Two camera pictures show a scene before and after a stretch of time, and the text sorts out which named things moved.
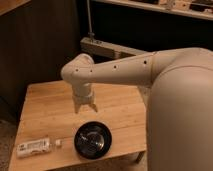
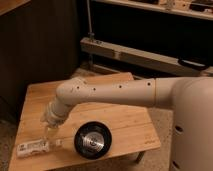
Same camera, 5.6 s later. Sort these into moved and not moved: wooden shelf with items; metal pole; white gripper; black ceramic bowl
Moved: white gripper
Not moved: metal pole; wooden shelf with items; black ceramic bowl
